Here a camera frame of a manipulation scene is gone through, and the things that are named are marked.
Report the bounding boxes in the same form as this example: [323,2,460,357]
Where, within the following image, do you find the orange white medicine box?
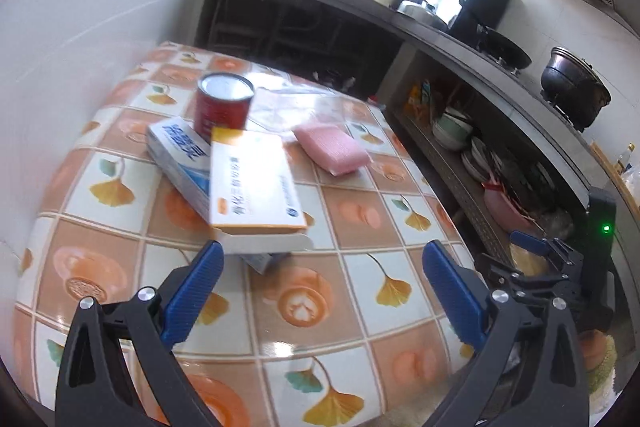
[208,128,314,255]

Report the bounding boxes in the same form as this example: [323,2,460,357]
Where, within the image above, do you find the blue white toothpaste box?
[145,116,292,275]

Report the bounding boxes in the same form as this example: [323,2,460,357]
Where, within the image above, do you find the pink mesh sponge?
[293,122,371,176]

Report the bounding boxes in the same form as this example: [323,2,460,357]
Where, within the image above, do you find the steel kitchen counter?
[188,0,639,263]

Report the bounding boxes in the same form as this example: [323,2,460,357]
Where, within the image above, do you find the pink plastic basin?
[483,182,542,237]

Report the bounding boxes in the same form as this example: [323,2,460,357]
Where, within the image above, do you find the tiled pattern table cover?
[12,41,507,427]

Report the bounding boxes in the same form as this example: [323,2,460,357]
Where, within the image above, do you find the stacked bowls on shelf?
[433,107,474,152]

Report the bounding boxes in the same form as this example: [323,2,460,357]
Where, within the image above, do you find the dark cooking pot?
[540,46,612,132]

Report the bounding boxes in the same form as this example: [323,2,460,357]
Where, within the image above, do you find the black wok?
[476,24,532,74]

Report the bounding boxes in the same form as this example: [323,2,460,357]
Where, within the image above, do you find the red milk drink can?
[194,72,255,141]

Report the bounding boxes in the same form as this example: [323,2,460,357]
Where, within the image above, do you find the clear plastic container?
[246,72,345,134]

